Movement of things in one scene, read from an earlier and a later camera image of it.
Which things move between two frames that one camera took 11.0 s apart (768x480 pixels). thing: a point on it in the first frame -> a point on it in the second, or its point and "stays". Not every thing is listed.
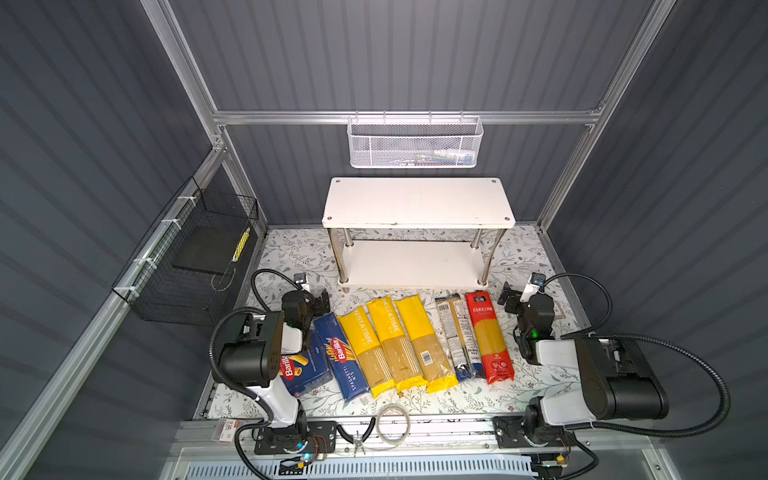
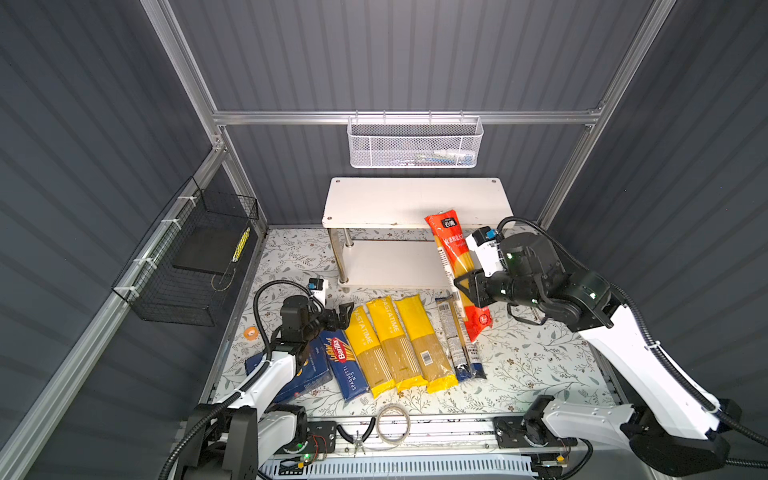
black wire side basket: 182,272 stays
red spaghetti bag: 495,357 -> 455,252
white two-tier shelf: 410,204 stays
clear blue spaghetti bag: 461,337 stays
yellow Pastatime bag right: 435,365 stays
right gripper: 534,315 -> 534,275
